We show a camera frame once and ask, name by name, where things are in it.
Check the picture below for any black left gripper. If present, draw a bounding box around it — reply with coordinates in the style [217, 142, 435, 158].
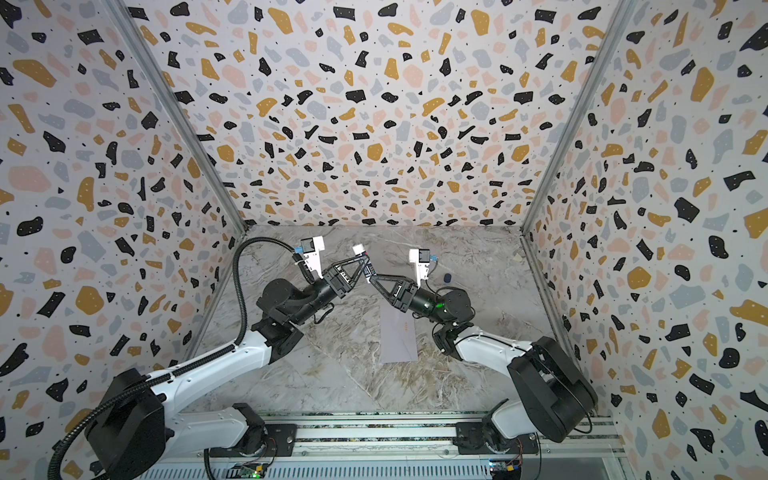
[289, 257, 367, 330]

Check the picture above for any blue glue stick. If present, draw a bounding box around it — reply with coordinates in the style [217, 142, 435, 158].
[353, 244, 374, 277]

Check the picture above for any lavender envelope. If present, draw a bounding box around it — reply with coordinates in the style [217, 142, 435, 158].
[379, 299, 418, 364]

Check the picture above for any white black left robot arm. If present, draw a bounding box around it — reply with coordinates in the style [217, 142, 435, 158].
[82, 252, 369, 479]

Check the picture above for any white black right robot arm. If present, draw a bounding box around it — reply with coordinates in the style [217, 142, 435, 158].
[369, 275, 598, 453]

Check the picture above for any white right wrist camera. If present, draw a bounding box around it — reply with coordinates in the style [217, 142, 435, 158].
[408, 248, 438, 287]

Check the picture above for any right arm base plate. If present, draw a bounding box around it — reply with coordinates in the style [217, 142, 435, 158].
[453, 422, 522, 455]

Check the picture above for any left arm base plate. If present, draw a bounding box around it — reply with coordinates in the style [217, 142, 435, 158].
[235, 423, 298, 459]

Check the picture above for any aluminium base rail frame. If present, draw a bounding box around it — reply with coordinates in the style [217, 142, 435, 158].
[143, 412, 634, 479]

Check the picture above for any black corrugated cable conduit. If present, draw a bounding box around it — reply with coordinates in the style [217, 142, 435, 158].
[47, 236, 299, 480]

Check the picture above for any left aluminium corner post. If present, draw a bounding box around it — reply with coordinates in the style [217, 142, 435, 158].
[102, 1, 247, 237]

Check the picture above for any aluminium corner post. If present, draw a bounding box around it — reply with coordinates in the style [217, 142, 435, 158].
[521, 0, 637, 239]
[102, 1, 247, 237]

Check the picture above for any right aluminium corner post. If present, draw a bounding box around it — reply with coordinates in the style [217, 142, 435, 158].
[521, 0, 637, 239]

